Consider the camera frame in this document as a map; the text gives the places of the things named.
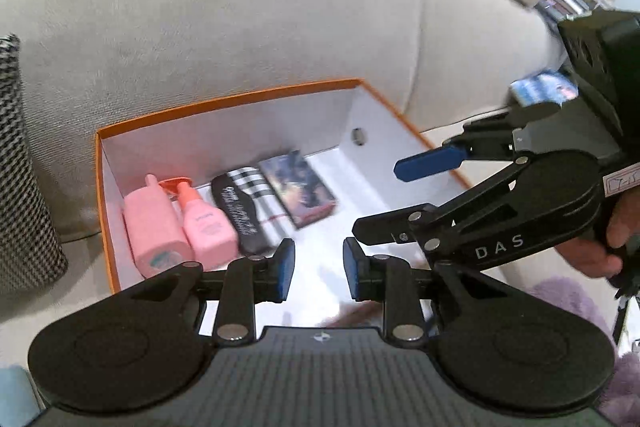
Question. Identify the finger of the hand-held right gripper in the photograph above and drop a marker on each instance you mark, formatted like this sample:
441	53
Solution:
430	162
480	227

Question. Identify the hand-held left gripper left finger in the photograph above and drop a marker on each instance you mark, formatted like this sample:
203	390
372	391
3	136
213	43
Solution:
285	267

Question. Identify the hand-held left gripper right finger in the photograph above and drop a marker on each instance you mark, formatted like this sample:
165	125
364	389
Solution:
352	269

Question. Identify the black plaid case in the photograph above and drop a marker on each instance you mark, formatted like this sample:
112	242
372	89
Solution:
245	207

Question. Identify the dark picture box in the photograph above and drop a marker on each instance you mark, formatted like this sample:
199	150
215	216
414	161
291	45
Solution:
300	187

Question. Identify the orange cardboard box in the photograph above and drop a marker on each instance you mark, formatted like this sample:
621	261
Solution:
325	187

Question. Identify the pink pump bottle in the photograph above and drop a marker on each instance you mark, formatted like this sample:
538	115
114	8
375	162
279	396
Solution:
207	227

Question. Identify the pink square bottle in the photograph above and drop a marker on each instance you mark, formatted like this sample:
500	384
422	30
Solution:
155	227

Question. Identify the person's right hand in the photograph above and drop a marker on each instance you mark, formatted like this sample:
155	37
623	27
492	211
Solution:
625	227

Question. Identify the blue printed cushion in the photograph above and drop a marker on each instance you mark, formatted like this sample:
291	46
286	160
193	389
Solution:
542	87

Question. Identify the purple fluffy rug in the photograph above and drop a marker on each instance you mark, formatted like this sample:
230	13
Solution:
580	317

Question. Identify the beige sofa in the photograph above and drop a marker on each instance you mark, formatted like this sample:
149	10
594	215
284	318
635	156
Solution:
250	7

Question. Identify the houndstooth pillow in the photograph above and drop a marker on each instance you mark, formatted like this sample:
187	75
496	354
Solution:
25	182

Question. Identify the light blue pillow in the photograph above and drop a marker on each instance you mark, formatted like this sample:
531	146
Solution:
17	397

